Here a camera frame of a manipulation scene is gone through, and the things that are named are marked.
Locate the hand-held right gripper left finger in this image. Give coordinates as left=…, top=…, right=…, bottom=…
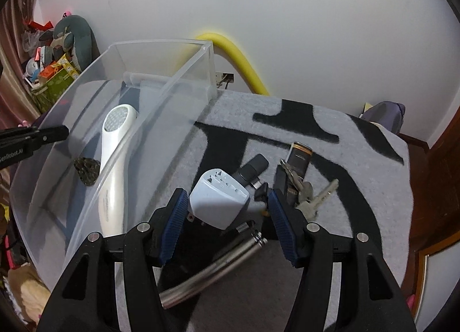
left=37, top=188, right=190, bottom=332

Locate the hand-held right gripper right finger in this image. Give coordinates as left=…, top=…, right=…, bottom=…
left=267, top=188, right=417, bottom=332

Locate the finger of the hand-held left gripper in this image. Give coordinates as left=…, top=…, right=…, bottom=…
left=0, top=125, right=70, bottom=146

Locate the white travel adapter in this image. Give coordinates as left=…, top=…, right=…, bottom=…
left=189, top=168, right=251, bottom=230

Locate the clear plastic storage bin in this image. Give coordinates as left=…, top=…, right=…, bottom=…
left=10, top=40, right=217, bottom=287

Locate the silver key bunch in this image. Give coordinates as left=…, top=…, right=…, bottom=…
left=280, top=159, right=339, bottom=220

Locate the dark patterned stone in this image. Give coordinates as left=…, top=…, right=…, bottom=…
left=74, top=157, right=100, bottom=187

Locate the silver metal tube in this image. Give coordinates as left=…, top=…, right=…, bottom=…
left=158, top=222, right=268, bottom=310

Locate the black and gold lighter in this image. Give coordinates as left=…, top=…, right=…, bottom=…
left=275, top=142, right=313, bottom=207

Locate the black usb stick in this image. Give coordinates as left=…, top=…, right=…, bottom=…
left=233, top=154, right=269, bottom=189

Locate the pile of colourful boxes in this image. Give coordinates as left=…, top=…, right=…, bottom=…
left=22, top=20, right=81, bottom=113

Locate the grey and black blanket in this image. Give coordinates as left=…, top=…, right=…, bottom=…
left=118, top=81, right=410, bottom=332

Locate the brown curtain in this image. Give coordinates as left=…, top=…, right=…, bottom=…
left=0, top=3, right=42, bottom=132

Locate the white handheld massager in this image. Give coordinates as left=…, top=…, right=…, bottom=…
left=98, top=104, right=139, bottom=238

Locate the grey plush toy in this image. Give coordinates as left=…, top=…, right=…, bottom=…
left=39, top=15, right=97, bottom=63

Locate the purple grey bag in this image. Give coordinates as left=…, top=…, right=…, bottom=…
left=359, top=101, right=406, bottom=135

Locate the yellow foam tube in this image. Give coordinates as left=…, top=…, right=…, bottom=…
left=195, top=33, right=270, bottom=96

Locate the wall socket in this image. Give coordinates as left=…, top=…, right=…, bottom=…
left=215, top=72, right=235, bottom=89

